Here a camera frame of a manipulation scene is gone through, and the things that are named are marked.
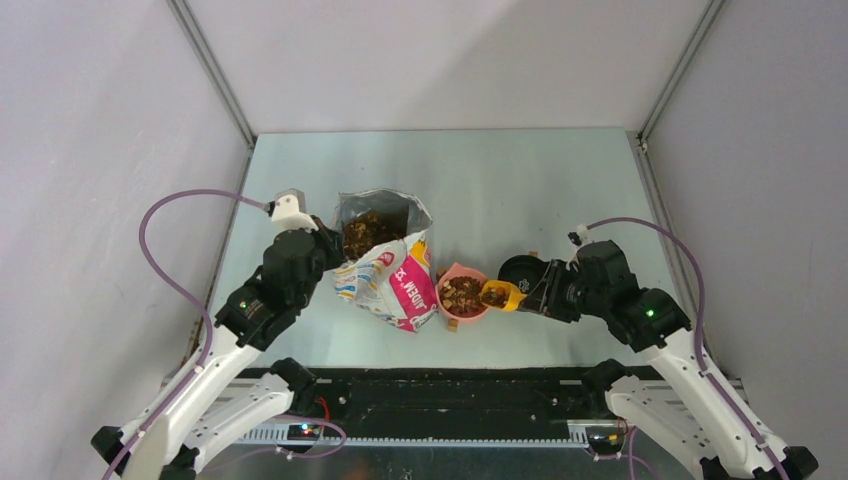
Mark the printed cat food bag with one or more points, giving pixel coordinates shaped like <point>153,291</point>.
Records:
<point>393,280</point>

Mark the wooden bowl stand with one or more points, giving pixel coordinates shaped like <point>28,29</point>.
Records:
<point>453,327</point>

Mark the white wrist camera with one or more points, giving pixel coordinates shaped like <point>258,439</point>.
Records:
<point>287,212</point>
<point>580,236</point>

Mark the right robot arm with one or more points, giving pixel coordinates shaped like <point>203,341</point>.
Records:
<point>718,436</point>

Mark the left aluminium frame post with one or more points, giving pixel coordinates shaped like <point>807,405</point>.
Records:
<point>198,41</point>

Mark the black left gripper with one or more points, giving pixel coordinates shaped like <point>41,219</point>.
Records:
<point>330,240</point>

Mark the pink pet bowl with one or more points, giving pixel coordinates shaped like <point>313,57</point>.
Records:
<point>460,270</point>

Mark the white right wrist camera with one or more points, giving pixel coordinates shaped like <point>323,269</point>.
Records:
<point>580,236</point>

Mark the yellow plastic scoop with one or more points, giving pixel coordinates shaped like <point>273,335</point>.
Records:
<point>501,295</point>

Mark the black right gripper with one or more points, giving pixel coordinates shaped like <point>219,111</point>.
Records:
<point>545,297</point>

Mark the brown kibble in bag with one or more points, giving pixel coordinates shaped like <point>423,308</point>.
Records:
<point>371,229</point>

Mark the kibble in pink bowl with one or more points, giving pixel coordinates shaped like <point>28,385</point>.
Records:
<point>460,296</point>

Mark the black pet bowl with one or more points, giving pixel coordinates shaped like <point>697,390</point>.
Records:
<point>524,271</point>

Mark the aluminium corner frame post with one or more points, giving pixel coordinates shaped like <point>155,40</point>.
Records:
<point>694,43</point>

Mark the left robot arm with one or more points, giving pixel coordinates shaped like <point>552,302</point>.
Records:
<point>180,432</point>

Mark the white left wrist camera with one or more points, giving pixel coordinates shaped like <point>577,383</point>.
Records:
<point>287,212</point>

